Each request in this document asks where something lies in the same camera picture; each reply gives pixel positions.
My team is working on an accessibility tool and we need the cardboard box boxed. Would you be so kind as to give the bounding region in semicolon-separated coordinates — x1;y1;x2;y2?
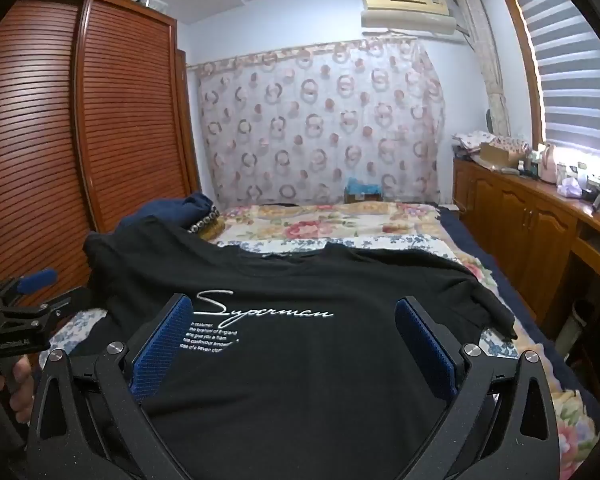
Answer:
480;141;518;170

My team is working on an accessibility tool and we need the floral bed blanket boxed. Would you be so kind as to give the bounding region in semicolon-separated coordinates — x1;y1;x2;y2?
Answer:
37;201;598;480

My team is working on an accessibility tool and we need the grey zebra window blind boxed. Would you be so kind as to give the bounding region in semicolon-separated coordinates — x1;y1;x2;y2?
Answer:
509;0;600;153

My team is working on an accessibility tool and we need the person's left hand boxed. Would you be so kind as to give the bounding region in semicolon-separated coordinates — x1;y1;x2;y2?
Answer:
0;355;37;417

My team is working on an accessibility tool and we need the beaded dark cushion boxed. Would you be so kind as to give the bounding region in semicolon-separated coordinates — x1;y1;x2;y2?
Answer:
186;206;227;242

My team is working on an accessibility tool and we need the pink bag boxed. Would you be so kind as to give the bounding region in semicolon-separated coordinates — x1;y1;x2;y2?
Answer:
537;142;558;183

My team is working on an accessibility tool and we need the stack of patterned cloths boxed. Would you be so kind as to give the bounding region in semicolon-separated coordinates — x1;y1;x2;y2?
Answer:
452;130;531;158

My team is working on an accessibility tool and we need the blue cloth on small box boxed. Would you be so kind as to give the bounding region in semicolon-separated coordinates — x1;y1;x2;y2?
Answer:
344;177;385;205

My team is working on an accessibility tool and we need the navy blue garment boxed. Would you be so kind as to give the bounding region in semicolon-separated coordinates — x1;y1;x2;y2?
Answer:
117;192;218;241

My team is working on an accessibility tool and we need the brown louvered wooden wardrobe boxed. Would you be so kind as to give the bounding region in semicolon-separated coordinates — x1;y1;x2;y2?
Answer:
0;0;203;321

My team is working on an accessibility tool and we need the cream wall air conditioner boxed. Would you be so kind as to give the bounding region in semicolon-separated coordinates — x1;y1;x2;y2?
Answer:
360;0;460;37

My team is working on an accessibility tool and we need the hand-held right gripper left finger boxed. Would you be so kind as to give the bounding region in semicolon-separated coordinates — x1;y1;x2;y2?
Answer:
27;293;197;480

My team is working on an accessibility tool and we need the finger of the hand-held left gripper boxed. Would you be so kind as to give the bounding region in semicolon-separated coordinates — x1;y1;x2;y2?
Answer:
27;287;92;322
0;268;59;307

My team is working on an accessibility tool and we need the circle patterned sheer curtain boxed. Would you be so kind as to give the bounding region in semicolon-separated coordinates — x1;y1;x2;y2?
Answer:
196;37;446;208

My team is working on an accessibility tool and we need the wooden sideboard cabinet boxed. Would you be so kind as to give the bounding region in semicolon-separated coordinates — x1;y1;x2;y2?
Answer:
452;156;600;333

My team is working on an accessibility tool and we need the tied beige lace curtain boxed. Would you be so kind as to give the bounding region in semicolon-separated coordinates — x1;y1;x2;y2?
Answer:
454;0;511;138

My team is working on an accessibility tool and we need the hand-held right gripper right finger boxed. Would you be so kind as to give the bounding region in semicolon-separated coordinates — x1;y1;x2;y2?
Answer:
394;295;564;480

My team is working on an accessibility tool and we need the black printed t-shirt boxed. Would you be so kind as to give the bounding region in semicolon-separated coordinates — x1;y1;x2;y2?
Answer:
82;215;520;480

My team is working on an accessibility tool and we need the purple packet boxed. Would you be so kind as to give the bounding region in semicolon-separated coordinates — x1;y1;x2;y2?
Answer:
556;176;586;197

